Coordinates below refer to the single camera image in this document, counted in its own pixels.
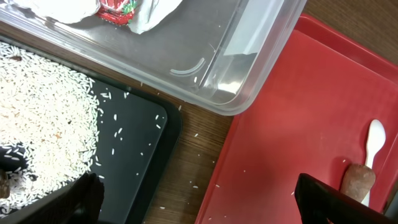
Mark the grey dishwasher rack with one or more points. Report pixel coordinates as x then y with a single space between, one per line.
390 208

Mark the brown food scrap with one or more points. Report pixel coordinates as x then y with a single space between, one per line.
4 185

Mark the white rice pile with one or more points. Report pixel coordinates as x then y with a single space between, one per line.
49 125

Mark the white napkin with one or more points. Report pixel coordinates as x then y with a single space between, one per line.
148 13

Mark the clear plastic bin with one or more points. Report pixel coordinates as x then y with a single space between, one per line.
214 54

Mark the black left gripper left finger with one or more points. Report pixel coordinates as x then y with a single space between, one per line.
78 202

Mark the black tray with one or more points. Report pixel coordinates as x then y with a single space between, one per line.
138 133

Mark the white plastic spoon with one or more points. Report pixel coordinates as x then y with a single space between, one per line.
375 140

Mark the red serving tray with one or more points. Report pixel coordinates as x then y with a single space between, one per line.
312 116

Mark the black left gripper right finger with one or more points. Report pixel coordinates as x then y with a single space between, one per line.
319 203

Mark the brown carrot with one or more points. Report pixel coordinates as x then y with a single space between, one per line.
357 181

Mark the red snack wrapper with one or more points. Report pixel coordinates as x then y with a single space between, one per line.
119 12

